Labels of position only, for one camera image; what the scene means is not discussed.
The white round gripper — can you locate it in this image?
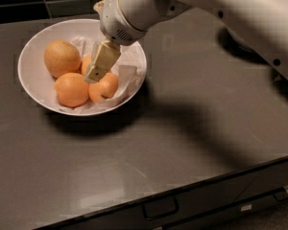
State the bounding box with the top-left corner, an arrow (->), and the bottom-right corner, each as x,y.
84,0 -> 146,83

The large rough-skinned orange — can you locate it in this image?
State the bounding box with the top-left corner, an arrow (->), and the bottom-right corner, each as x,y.
44,39 -> 82,79

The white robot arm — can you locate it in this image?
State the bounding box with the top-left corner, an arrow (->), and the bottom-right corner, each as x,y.
94,0 -> 288,80

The back middle orange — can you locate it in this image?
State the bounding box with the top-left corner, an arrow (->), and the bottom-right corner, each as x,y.
80,55 -> 91,76

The white paper in large bowl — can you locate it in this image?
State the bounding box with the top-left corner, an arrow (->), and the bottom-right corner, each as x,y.
54,42 -> 147,116

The front right orange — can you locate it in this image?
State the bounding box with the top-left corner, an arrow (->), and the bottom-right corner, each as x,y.
88,73 -> 119,104

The front left orange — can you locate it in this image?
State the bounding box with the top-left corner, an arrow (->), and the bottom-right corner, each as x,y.
54,73 -> 89,107

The large white bowl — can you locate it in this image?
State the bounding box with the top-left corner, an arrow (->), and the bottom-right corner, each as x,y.
17,18 -> 148,117

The lower dark drawer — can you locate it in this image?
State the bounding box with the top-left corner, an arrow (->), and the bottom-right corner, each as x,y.
162,185 -> 288,230

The dark drawer front with handle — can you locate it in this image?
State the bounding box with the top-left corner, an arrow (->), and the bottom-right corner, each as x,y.
37,156 -> 288,230

